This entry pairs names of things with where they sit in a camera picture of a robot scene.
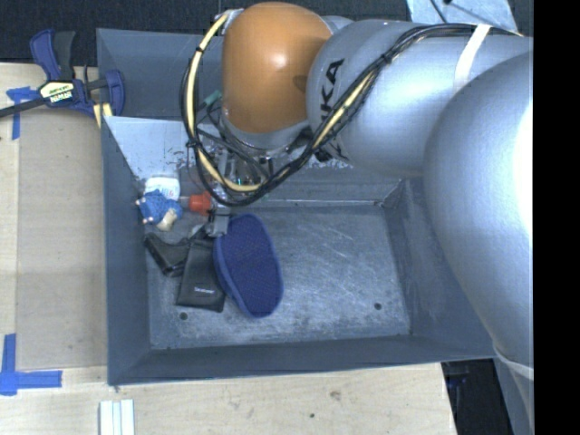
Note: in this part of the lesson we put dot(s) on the black folded case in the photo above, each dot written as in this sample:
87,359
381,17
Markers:
165,254

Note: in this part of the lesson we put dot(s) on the pale brown flat board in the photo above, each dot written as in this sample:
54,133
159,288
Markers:
59,243

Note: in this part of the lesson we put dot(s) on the blue oval mesh pad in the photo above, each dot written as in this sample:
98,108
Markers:
251,270

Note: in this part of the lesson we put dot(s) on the clear bottle with red cap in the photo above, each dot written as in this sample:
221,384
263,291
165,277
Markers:
199,203

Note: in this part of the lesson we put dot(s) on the grey metal bin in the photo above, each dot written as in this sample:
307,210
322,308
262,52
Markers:
326,270

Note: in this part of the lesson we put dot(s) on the blue toy figure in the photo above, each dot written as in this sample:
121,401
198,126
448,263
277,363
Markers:
156,206

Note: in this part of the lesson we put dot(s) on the black pouch with white print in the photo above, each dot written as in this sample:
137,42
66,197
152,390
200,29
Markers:
199,279

